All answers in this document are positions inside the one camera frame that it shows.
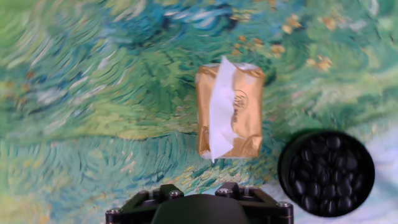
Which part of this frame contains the painted landscape print tablecloth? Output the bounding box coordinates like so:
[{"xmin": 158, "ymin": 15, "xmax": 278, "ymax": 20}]
[{"xmin": 0, "ymin": 0, "xmax": 398, "ymax": 224}]

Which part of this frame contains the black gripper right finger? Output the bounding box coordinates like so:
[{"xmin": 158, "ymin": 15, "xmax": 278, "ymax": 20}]
[{"xmin": 215, "ymin": 182, "xmax": 295, "ymax": 224}]

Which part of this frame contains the black round container of stones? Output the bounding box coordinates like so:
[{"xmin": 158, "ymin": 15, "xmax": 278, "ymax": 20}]
[{"xmin": 277, "ymin": 129, "xmax": 376, "ymax": 218}]

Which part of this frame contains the white paper napkin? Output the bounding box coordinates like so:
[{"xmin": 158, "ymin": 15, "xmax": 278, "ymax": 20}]
[{"xmin": 208, "ymin": 55, "xmax": 240, "ymax": 163}]

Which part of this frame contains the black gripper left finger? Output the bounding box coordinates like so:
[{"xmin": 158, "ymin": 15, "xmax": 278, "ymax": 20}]
[{"xmin": 104, "ymin": 183, "xmax": 185, "ymax": 224}]

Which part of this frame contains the gold tissue pack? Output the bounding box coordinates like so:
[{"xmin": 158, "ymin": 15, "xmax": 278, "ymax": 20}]
[{"xmin": 195, "ymin": 62, "xmax": 266, "ymax": 160}]

